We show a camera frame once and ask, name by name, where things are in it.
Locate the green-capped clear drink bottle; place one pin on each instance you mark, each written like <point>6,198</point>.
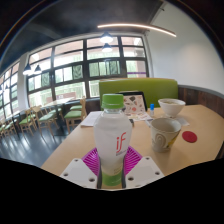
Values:
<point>112,133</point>

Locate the group of pendant lamps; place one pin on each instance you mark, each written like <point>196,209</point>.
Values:
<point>106,38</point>

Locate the white swirl-print paper cup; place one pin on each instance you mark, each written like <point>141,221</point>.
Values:
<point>165,135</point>

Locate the tablet with sticker-covered case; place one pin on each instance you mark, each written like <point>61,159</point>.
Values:
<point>135,103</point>

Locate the white bowl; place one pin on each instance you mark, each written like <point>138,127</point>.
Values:
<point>171,107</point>

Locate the white paper sheets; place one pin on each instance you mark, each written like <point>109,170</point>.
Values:
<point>90,119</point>

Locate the large black-framed window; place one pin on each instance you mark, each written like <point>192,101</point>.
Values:
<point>70,71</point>

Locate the long linear ceiling light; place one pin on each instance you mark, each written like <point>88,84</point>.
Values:
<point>140,26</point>

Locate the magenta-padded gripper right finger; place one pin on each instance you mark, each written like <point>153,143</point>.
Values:
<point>146,171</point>

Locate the green booth seat backrest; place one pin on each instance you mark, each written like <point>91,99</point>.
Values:
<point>156,88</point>

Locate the small blue-capped bottle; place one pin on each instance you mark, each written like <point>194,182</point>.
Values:
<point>152,110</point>

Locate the flat round red coaster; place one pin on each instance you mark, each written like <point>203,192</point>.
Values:
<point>189,137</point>

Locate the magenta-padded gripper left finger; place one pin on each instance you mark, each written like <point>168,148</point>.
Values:
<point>78,173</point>

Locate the colourful printed sheet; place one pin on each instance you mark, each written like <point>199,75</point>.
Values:
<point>140,116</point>

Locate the wooden dining table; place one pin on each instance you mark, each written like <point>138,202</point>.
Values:
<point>58,101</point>

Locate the group of green-seated wooden chairs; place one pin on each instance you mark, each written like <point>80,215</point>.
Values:
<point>46,116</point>

